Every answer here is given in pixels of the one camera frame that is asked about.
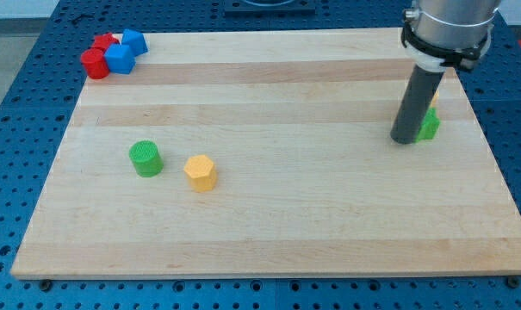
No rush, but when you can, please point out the red cylinder block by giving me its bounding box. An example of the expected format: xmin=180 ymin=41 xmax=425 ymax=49
xmin=80 ymin=48 xmax=110 ymax=79

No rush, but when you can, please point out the green cylinder block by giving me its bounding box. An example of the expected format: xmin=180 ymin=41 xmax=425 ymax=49
xmin=128 ymin=140 xmax=164 ymax=177

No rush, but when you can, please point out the blue cube block front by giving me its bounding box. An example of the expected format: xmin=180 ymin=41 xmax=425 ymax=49
xmin=104 ymin=44 xmax=135 ymax=74

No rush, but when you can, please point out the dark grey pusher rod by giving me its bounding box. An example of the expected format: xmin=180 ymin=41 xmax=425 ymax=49
xmin=390 ymin=65 xmax=443 ymax=145

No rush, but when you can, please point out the blue cube block back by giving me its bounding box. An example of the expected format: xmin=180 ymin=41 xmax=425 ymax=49
xmin=121 ymin=28 xmax=149 ymax=56

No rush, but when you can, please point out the wooden board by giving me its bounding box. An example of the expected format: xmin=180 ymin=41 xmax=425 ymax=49
xmin=11 ymin=28 xmax=521 ymax=280

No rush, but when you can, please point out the yellow block behind rod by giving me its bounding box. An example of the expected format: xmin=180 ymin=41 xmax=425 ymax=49
xmin=430 ymin=90 xmax=439 ymax=108

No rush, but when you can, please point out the red block at back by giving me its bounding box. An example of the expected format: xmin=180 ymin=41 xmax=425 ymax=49
xmin=91 ymin=32 xmax=120 ymax=52

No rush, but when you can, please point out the blue cube block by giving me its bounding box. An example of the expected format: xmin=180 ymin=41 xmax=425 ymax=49
xmin=104 ymin=44 xmax=135 ymax=74
xmin=121 ymin=28 xmax=149 ymax=56

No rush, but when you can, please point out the yellow hexagon block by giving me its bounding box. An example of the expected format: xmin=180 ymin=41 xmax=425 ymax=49
xmin=183 ymin=154 xmax=218 ymax=192

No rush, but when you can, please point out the black clamp with white ring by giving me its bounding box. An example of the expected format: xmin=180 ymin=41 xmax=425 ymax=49
xmin=400 ymin=22 xmax=493 ymax=73

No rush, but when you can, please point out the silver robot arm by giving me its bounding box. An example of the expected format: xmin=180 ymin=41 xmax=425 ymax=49
xmin=404 ymin=0 xmax=501 ymax=49

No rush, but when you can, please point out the green star block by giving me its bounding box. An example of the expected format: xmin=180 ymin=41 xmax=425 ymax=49
xmin=416 ymin=108 xmax=440 ymax=142

